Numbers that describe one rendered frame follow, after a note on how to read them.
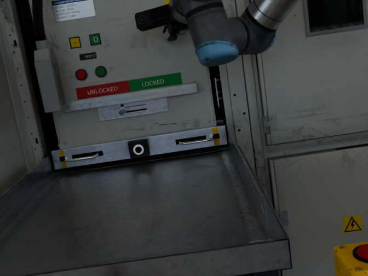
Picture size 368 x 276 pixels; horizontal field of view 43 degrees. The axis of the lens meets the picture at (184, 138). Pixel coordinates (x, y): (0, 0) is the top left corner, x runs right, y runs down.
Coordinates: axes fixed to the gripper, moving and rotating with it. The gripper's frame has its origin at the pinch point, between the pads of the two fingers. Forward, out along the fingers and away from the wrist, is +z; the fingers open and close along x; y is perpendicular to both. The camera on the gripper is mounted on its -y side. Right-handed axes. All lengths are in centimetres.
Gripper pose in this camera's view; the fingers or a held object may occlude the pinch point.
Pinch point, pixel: (164, 33)
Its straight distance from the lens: 139.3
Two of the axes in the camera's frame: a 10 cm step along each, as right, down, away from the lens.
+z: -2.1, 1.0, 9.7
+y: 9.5, -2.0, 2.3
